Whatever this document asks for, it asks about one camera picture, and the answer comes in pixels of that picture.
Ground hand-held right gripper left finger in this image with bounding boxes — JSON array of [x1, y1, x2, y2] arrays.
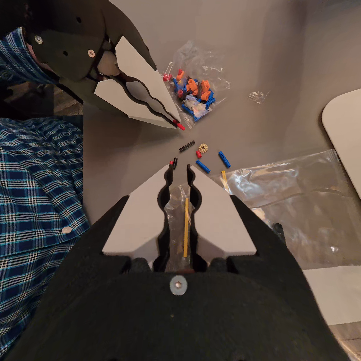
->
[[102, 164, 173, 272]]

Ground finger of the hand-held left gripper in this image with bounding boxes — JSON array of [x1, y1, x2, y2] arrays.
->
[[115, 36, 181, 123], [94, 77, 177, 129]]

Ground person's plaid shirt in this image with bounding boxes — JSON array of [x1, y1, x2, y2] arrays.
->
[[0, 117, 91, 351]]

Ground white paper sheet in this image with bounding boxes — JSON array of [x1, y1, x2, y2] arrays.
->
[[302, 265, 361, 326]]

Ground large clear plastic bag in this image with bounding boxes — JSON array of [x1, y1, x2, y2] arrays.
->
[[165, 149, 361, 270]]

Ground person's left forearm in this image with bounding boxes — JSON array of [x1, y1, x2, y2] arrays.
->
[[0, 27, 61, 85]]

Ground clear plastic scrap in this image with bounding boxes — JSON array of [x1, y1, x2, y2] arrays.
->
[[248, 90, 271, 104]]

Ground small clear bag of lego pieces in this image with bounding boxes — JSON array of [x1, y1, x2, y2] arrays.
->
[[163, 40, 232, 130]]

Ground white stand base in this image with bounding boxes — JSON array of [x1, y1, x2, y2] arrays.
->
[[322, 89, 361, 198]]

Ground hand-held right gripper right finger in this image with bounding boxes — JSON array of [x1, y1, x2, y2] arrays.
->
[[187, 164, 258, 268]]

